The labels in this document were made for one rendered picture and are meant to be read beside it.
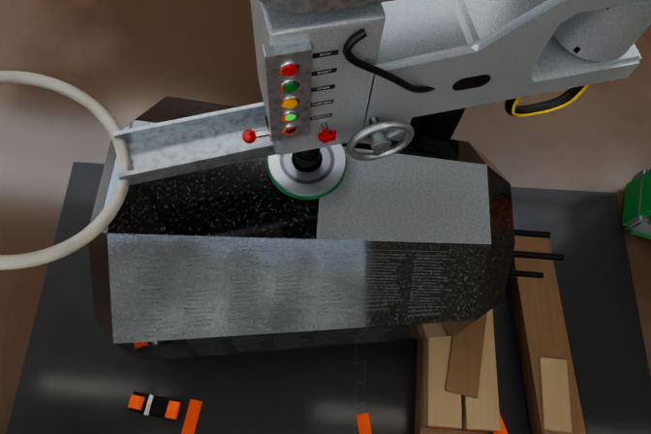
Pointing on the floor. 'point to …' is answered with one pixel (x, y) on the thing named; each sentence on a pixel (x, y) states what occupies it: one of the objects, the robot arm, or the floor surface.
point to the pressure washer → (638, 204)
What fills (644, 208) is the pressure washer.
